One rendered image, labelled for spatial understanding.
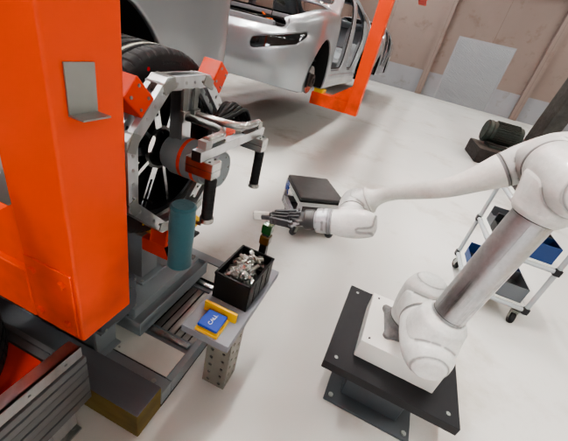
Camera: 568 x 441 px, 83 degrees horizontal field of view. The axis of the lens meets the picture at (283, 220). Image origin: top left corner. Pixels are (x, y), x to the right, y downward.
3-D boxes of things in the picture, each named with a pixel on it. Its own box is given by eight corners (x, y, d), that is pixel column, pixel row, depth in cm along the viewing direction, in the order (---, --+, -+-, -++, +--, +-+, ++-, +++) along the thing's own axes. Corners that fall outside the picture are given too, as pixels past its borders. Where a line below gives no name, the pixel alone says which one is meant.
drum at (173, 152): (181, 164, 125) (184, 129, 118) (229, 182, 121) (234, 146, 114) (157, 174, 113) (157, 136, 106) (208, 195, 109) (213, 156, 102)
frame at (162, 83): (206, 192, 152) (219, 68, 125) (218, 197, 151) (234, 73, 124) (114, 248, 106) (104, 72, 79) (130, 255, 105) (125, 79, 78)
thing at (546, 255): (445, 261, 263) (516, 143, 213) (500, 282, 254) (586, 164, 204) (451, 302, 218) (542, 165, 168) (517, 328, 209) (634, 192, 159)
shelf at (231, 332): (241, 261, 140) (243, 255, 138) (277, 276, 136) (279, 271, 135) (180, 330, 104) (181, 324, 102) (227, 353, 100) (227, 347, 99)
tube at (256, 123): (216, 113, 124) (220, 84, 119) (262, 128, 120) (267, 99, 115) (189, 120, 109) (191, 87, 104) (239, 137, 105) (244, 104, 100)
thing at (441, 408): (424, 368, 165) (453, 329, 150) (422, 470, 123) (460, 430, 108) (333, 325, 177) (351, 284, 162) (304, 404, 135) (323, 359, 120)
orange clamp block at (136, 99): (132, 91, 91) (113, 67, 83) (155, 99, 90) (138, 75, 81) (119, 111, 90) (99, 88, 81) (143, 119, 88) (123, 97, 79)
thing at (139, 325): (152, 248, 185) (152, 234, 180) (206, 273, 178) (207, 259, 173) (73, 303, 143) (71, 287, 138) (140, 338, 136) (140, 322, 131)
